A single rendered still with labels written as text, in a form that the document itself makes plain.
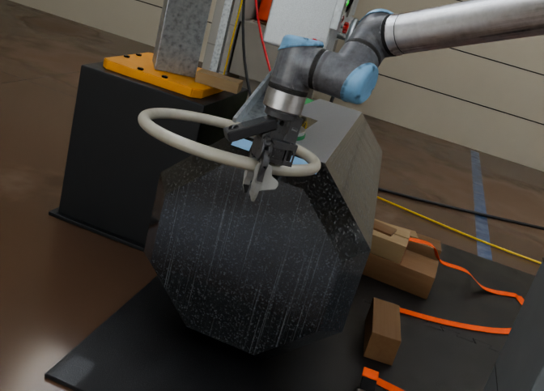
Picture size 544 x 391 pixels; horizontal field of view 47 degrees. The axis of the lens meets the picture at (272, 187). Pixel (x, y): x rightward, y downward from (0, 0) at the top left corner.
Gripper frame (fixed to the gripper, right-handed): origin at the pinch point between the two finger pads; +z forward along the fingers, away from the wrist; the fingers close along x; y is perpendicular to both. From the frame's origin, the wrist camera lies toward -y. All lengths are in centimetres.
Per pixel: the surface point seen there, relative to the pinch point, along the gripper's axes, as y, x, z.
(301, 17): 27, 68, -42
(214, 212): 15, 61, 28
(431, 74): 361, 478, -32
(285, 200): 32, 47, 15
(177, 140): -17.3, 6.5, -6.8
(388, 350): 98, 52, 70
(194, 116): -5.0, 43.8, -5.8
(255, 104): 18, 60, -11
